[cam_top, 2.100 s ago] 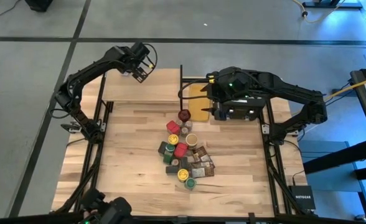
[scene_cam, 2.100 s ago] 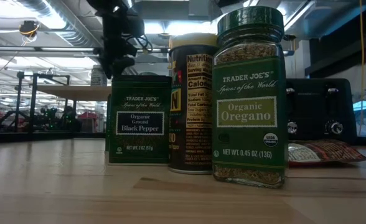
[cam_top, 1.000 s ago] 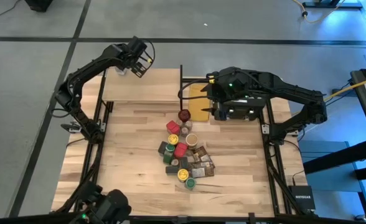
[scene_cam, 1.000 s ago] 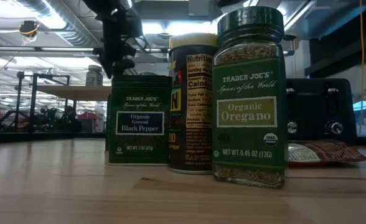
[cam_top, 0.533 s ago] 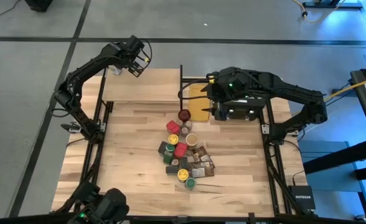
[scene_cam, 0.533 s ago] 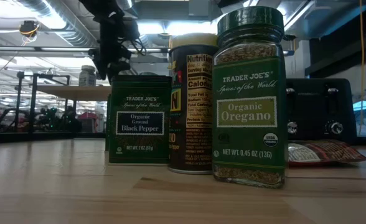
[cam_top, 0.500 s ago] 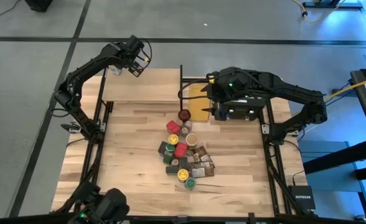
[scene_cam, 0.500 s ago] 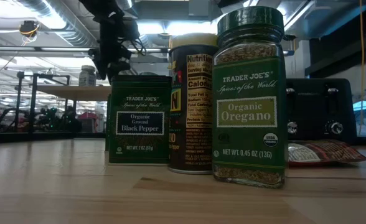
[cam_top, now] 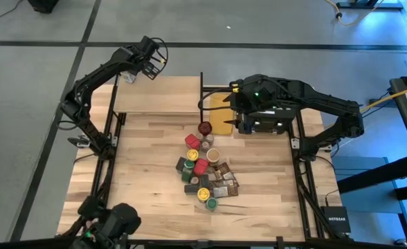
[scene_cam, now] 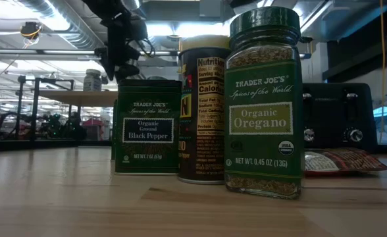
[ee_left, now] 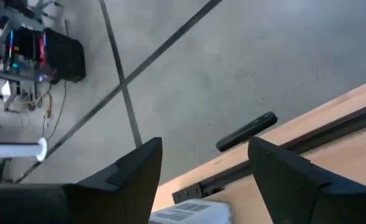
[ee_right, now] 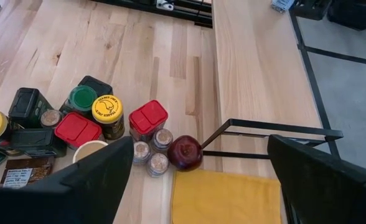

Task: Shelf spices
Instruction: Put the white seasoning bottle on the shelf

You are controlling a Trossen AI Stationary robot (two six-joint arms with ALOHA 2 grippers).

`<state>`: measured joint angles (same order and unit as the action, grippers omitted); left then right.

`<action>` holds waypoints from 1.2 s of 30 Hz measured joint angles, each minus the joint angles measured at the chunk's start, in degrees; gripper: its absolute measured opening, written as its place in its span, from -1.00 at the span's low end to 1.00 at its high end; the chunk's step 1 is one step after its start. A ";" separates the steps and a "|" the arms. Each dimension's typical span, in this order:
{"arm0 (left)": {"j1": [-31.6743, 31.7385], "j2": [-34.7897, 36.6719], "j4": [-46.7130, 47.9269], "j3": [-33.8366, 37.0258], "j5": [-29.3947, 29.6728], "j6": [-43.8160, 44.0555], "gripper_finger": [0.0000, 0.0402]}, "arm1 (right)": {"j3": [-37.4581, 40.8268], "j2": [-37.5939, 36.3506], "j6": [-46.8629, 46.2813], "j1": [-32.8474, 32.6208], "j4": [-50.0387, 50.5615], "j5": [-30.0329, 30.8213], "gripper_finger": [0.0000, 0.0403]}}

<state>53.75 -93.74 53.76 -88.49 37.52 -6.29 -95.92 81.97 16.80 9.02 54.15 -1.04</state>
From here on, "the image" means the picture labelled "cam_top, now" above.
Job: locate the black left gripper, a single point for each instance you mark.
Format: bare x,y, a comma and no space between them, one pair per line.
146,52

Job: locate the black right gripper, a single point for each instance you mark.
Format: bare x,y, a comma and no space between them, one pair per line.
262,97

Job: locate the white lid spice jar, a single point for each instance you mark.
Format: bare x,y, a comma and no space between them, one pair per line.
129,77

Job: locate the small cork-topped glass jar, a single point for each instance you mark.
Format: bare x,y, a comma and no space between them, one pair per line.
199,136
209,138
205,146
194,180

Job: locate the brown lid dark spice jar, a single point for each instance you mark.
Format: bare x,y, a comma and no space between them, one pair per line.
212,155

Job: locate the red lid patterned spice tin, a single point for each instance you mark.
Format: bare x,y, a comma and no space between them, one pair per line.
192,141
200,166

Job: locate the yellow lid black spice can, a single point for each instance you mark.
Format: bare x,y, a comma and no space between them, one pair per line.
203,194
192,154

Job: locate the green black pepper tin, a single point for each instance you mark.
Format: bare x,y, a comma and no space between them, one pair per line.
191,188
180,163
204,180

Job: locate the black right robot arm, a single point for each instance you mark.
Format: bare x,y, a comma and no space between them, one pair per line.
328,100

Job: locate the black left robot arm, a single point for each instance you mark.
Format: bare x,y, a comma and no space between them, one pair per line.
86,83

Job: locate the yellow cloth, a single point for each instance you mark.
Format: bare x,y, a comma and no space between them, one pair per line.
221,121

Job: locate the black toaster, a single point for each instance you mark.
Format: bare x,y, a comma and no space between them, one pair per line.
269,126

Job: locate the black box on floor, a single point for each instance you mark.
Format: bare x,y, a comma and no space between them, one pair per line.
44,5

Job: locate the black Netgear router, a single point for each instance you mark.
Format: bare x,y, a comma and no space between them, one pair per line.
336,219

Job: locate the black floor stand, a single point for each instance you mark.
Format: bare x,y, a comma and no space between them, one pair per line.
362,4

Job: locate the black aluminium table frame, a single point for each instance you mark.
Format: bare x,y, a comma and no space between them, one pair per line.
304,207

